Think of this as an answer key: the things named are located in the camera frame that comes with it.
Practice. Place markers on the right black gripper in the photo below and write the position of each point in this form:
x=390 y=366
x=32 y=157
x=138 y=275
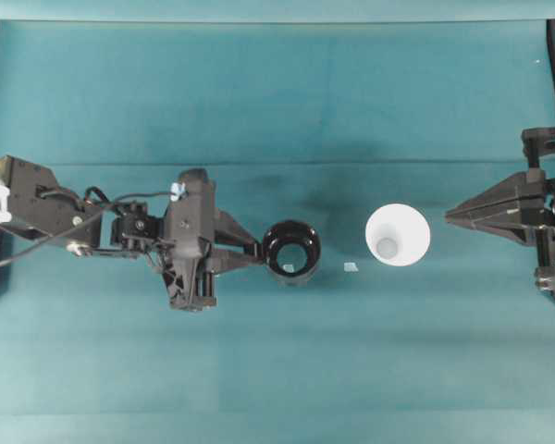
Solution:
x=538 y=142

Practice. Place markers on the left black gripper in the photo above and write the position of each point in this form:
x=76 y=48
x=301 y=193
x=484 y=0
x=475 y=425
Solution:
x=189 y=232

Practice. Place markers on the black cup holder with handle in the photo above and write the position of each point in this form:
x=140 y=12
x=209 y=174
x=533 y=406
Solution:
x=292 y=242

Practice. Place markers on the white paper cup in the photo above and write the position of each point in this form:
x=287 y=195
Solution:
x=397 y=234

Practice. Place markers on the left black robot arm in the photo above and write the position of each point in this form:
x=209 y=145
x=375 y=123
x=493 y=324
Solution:
x=34 y=207

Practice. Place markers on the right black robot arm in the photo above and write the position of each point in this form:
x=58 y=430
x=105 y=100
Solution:
x=521 y=208

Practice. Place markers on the right white tape marker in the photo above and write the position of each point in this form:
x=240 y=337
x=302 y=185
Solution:
x=350 y=267

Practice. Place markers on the teal table cloth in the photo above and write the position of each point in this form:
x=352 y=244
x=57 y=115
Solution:
x=323 y=124

